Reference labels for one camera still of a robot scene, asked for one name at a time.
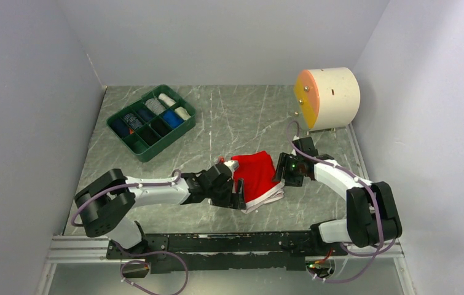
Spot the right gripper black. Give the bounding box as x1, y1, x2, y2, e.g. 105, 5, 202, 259
272, 152, 304, 187

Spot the dark striped rolled sock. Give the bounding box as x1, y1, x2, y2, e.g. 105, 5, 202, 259
123, 113, 144, 131

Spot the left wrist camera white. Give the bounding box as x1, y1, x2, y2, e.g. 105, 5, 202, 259
218, 157, 239, 174

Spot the cream round cabinet orange front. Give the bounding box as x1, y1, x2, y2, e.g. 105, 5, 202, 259
294, 67, 361, 132

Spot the cream rolled sock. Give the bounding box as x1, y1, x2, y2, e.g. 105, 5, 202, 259
175, 106, 191, 121

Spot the green compartment organizer tray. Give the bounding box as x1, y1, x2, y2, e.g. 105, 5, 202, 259
106, 84, 197, 162

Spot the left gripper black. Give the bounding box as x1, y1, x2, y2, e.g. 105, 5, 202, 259
207, 178, 246, 210

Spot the navy blue rolled sock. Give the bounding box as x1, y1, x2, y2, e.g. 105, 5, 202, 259
136, 108, 155, 122

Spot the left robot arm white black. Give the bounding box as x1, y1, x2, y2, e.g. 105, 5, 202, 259
70, 160, 246, 258

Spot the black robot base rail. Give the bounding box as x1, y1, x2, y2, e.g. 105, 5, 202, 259
106, 229, 347, 274

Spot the red white underwear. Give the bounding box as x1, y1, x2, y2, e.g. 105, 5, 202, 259
231, 151, 285, 214

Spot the bright blue rolled sock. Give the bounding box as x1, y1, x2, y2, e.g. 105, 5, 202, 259
162, 109, 184, 129

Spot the dark blue rolled sock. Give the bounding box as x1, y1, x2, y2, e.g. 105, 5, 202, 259
110, 119, 132, 138

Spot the white rolled sock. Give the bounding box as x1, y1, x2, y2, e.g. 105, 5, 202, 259
158, 93, 176, 107

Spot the black rolled sock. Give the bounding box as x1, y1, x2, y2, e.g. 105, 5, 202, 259
149, 118, 172, 138

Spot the grey striped rolled sock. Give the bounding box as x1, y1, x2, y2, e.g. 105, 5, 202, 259
145, 98, 167, 116

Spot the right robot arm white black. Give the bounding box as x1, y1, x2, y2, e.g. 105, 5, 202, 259
273, 137, 403, 255

